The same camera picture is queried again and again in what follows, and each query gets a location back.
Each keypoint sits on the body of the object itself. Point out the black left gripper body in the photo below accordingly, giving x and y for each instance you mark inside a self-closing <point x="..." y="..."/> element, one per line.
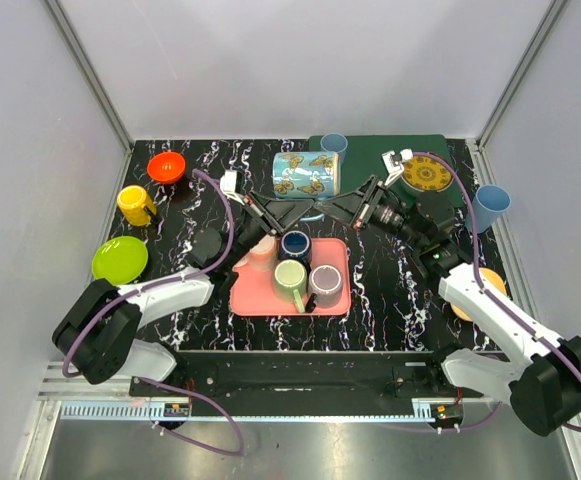
<point x="259" y="215"/>

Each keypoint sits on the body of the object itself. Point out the light blue plastic cup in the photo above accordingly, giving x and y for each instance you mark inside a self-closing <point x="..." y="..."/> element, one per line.
<point x="334" y="142"/>

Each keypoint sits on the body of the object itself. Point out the purple grey mug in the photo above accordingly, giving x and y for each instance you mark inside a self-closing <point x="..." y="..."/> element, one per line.
<point x="325" y="285"/>

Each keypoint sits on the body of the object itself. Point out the orange red bowl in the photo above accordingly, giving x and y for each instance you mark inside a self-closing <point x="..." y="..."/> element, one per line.
<point x="167" y="167"/>

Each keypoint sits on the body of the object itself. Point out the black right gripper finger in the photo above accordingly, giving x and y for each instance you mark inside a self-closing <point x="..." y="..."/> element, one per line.
<point x="345" y="208"/>
<point x="360" y="185"/>

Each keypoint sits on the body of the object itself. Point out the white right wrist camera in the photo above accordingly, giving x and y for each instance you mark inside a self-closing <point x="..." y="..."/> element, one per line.
<point x="394" y="163"/>

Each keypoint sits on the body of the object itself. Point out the lime green plate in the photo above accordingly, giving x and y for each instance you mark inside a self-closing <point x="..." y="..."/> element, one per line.
<point x="120" y="260"/>

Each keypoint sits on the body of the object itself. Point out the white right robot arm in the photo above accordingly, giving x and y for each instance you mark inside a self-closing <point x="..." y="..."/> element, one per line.
<point x="540" y="378"/>

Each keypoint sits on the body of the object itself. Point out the dark green mat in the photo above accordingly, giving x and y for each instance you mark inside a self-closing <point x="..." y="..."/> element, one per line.
<point x="363" y="158"/>

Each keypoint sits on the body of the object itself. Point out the dark blue mug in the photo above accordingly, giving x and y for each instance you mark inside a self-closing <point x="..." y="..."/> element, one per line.
<point x="295" y="245"/>

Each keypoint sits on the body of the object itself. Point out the yellow patterned metal bowl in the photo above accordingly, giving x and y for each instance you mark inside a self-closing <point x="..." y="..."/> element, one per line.
<point x="422" y="173"/>

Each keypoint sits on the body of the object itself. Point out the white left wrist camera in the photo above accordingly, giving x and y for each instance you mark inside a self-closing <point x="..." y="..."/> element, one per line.
<point x="231" y="184"/>

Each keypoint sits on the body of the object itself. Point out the light green mug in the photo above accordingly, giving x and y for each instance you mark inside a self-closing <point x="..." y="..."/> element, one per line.
<point x="290" y="283"/>

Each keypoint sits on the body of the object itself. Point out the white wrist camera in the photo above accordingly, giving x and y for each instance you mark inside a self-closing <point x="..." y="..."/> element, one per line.
<point x="394" y="163"/>
<point x="231" y="184"/>

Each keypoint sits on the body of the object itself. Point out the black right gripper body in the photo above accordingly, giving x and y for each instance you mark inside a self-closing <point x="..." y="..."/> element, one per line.
<point x="391" y="217"/>

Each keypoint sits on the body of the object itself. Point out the peach pink mug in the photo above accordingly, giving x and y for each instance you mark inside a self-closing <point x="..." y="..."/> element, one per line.
<point x="263" y="256"/>

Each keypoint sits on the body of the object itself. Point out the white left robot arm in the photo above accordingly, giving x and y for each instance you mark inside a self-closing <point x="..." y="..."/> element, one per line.
<point x="97" y="335"/>

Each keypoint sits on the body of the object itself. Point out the light blue butterfly mug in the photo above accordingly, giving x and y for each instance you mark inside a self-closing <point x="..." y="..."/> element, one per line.
<point x="306" y="175"/>

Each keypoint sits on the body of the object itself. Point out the pink plastic tray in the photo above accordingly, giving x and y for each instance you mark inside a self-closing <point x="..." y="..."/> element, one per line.
<point x="252" y="295"/>

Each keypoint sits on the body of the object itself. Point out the yellow textured mug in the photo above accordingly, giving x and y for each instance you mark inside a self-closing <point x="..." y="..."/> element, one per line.
<point x="136" y="206"/>

